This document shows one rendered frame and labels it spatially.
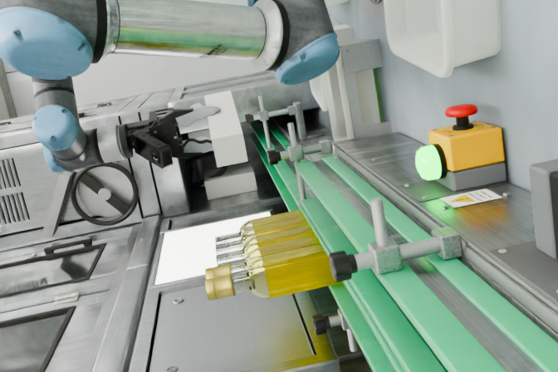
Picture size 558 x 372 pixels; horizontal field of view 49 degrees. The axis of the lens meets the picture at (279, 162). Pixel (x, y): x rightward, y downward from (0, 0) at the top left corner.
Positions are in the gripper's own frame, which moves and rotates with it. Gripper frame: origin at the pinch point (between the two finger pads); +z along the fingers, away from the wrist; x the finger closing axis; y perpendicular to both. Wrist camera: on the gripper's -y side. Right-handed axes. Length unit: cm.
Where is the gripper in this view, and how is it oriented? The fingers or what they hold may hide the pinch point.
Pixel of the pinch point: (218, 127)
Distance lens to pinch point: 128.3
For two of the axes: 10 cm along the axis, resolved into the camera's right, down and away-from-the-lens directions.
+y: -1.6, -4.4, 8.8
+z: 9.8, -2.0, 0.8
